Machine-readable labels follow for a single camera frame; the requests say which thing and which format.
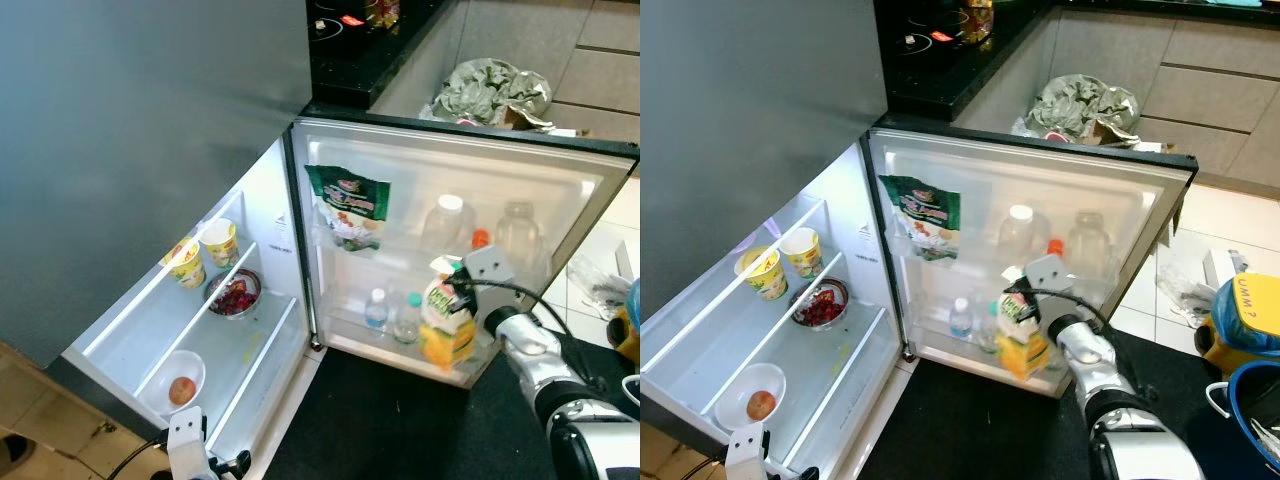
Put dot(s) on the green yellow juice carton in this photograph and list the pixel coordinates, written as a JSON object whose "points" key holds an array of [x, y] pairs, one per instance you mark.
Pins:
{"points": [[1020, 345], [445, 330]]}

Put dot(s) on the fridge door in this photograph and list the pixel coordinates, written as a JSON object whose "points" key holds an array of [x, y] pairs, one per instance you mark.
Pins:
{"points": [[1140, 190], [560, 180]]}

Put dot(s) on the fridge glass shelf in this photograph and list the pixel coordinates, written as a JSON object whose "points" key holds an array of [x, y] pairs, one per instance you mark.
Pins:
{"points": [[150, 335], [830, 355], [255, 345], [722, 345]]}

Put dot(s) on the grey fridge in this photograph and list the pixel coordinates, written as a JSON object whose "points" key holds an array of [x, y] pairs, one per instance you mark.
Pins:
{"points": [[760, 100], [150, 100]]}

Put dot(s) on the green capped water bottle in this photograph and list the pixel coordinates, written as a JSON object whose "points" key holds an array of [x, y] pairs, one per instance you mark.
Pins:
{"points": [[988, 328], [408, 320]]}

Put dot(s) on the small red capped bottle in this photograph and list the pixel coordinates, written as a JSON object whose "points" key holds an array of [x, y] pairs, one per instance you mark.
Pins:
{"points": [[481, 239], [1055, 248]]}

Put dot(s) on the clear jar white lid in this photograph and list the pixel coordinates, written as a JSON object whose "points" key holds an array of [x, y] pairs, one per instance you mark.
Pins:
{"points": [[1022, 235], [448, 225]]}

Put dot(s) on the blue label water bottle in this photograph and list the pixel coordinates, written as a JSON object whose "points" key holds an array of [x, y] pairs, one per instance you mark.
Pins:
{"points": [[376, 312], [960, 320]]}

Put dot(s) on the clear glass jar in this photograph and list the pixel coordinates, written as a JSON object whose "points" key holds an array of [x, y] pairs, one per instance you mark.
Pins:
{"points": [[1088, 248], [517, 238]]}

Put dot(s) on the red apple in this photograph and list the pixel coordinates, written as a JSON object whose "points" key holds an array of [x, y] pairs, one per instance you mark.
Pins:
{"points": [[761, 405], [181, 391]]}

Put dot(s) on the small white bowl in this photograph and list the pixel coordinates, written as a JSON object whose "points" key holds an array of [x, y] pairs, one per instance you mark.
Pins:
{"points": [[155, 385], [730, 395]]}

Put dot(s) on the clear crumpled plastic bag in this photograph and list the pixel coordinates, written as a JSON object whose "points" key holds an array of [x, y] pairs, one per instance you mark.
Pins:
{"points": [[1185, 295], [598, 290]]}

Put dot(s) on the green snack bag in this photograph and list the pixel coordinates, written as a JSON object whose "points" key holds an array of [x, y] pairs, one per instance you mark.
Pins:
{"points": [[347, 205], [920, 215]]}

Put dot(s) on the dark floor mat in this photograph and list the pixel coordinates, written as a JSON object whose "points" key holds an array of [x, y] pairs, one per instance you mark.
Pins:
{"points": [[960, 440], [400, 430]]}

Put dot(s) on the yellow bin blue cover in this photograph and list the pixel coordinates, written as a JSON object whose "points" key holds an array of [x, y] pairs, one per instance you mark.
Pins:
{"points": [[1235, 345], [625, 335]]}

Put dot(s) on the steel bowl of red fruit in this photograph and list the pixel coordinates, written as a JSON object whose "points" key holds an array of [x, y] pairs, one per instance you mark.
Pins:
{"points": [[233, 295], [819, 305]]}

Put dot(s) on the grey green rubbish bag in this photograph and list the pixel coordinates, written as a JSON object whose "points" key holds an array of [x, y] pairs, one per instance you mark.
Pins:
{"points": [[490, 95], [1080, 105]]}

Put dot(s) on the black kitchen counter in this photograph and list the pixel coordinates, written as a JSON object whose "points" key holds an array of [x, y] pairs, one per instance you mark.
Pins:
{"points": [[920, 80], [340, 70]]}

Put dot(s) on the beige kitchen cabinets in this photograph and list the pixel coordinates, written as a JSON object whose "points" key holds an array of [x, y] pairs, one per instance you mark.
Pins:
{"points": [[1220, 80], [600, 70]]}

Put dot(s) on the small red item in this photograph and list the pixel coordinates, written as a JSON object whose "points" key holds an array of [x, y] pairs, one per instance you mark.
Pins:
{"points": [[943, 36], [352, 20]]}

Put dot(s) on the orange yellow snack packet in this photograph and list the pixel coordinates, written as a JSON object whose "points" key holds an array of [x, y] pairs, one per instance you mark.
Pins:
{"points": [[977, 20], [382, 12]]}

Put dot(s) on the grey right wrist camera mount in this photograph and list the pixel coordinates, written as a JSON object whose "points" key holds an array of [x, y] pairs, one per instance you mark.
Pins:
{"points": [[1047, 272], [488, 265]]}

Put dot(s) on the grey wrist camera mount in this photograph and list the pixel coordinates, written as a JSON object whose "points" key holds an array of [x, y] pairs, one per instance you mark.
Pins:
{"points": [[185, 435], [488, 265], [1047, 272], [745, 450]]}

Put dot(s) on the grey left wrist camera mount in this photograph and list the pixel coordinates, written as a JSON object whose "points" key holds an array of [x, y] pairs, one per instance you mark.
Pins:
{"points": [[185, 435], [745, 450]]}

